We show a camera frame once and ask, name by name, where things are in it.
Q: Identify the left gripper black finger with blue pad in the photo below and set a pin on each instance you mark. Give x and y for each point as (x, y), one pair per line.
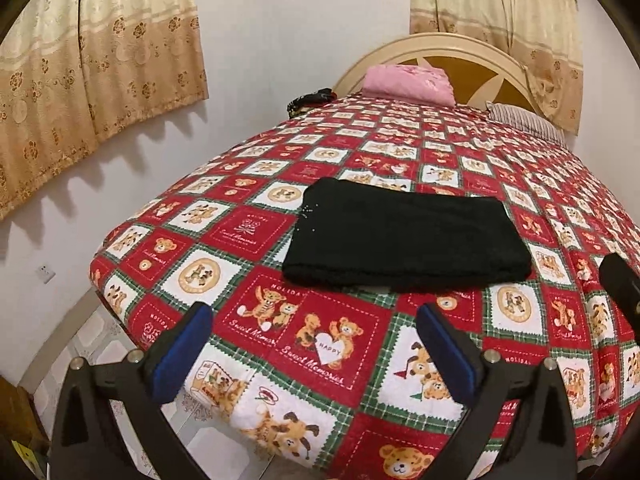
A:
(541, 440)
(86, 441)

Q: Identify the red teddy bear bedspread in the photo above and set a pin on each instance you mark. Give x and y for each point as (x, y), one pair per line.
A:
(340, 381)

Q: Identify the white wall socket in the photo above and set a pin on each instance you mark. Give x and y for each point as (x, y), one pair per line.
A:
(45, 273)

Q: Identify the beige floral right curtain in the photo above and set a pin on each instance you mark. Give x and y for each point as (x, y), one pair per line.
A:
(543, 36)

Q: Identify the dark patterned cloth bundle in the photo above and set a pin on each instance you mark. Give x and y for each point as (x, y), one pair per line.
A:
(303, 104)

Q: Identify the striped grey pillow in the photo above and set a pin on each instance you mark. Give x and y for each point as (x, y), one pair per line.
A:
(526, 121)

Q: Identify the black pants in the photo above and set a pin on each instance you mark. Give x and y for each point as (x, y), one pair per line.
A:
(351, 235)

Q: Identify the cream wooden headboard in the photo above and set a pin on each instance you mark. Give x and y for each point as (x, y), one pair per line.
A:
(478, 72)

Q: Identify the beige floral left curtain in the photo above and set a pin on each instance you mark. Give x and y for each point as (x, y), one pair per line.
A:
(76, 72)

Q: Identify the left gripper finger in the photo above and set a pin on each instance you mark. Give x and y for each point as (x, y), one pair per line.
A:
(622, 284)

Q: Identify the pink folded blanket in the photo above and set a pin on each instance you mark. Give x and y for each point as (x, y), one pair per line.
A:
(409, 83)

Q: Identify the beige floral curtain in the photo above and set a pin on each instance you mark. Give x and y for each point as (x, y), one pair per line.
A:
(76, 72)
(543, 36)

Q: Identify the brown wooden furniture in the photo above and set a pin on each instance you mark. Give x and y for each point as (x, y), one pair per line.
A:
(24, 445)

